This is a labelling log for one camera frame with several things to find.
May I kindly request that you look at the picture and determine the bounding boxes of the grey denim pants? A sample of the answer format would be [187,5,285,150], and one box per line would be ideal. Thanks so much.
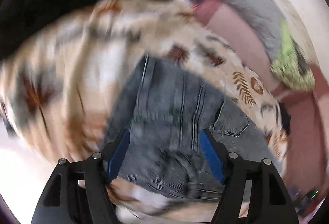
[105,56,274,202]

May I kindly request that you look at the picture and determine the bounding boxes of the green patterned folded blanket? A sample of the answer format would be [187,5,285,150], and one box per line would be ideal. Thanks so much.
[271,21,315,91]

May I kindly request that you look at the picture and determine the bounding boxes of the cream leaf-print fleece blanket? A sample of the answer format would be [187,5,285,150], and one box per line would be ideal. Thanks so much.
[0,0,290,222]

